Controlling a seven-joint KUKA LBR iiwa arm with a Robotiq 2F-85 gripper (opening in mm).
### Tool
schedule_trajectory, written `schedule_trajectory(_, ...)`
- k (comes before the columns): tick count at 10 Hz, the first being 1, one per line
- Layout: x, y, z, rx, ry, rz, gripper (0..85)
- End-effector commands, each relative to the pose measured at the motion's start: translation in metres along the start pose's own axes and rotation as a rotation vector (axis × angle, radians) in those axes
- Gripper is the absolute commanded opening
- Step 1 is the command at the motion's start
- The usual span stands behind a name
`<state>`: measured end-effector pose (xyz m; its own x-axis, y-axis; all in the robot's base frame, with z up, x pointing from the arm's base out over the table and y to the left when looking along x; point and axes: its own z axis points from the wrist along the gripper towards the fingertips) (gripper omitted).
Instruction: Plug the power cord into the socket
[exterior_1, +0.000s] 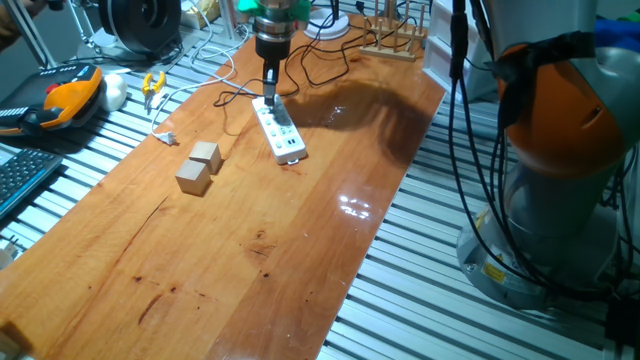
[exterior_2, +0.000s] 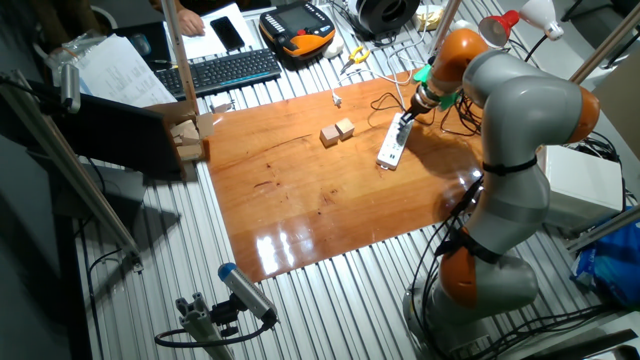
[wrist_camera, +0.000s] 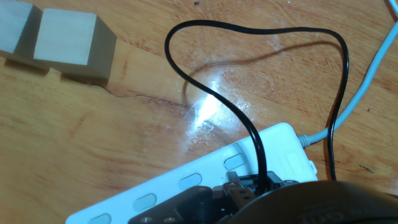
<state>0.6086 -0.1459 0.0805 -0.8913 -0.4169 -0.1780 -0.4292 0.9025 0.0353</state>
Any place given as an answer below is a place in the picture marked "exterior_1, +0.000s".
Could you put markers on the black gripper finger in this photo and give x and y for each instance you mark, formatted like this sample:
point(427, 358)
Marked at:
point(274, 82)
point(266, 82)

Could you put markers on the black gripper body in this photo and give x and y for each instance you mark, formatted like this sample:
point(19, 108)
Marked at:
point(273, 49)

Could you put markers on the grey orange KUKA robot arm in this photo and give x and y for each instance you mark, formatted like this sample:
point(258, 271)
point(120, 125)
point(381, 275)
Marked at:
point(560, 115)

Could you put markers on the white power strip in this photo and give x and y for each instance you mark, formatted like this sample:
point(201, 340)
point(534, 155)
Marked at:
point(282, 137)

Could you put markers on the small white plug adapter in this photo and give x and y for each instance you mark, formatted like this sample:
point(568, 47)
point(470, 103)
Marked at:
point(7, 255)

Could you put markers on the white round lamp base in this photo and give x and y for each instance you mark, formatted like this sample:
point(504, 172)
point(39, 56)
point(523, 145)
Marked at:
point(327, 27)

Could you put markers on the yellowish plastic bag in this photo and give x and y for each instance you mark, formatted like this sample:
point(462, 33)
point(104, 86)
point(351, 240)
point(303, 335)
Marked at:
point(200, 14)

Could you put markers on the light wooden cube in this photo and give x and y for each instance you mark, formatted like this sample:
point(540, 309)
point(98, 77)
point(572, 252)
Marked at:
point(206, 156)
point(192, 177)

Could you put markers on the wooden peg rack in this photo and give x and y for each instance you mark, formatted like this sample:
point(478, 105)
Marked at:
point(392, 50)

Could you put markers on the black filament spool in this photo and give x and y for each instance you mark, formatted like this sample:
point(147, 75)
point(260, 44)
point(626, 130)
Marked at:
point(140, 22)

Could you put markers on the white rounded object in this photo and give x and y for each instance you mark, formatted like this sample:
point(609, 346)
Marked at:
point(114, 92)

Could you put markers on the white storage box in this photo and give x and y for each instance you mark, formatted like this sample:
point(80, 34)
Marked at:
point(445, 55)

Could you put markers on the orange wooden board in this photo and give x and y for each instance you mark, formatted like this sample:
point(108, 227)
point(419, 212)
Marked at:
point(200, 250)

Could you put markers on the orange black teach pendant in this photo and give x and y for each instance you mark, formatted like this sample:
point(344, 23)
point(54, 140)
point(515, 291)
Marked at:
point(65, 100)

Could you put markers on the black computer keyboard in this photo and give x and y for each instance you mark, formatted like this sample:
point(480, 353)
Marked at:
point(25, 177)

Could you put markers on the blue plastic bag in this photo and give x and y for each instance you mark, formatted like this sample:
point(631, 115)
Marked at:
point(617, 34)

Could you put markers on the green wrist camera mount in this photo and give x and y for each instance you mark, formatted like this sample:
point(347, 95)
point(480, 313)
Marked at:
point(250, 7)

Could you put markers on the aluminium frame post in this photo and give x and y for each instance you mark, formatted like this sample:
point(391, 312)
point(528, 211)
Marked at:
point(228, 20)
point(30, 32)

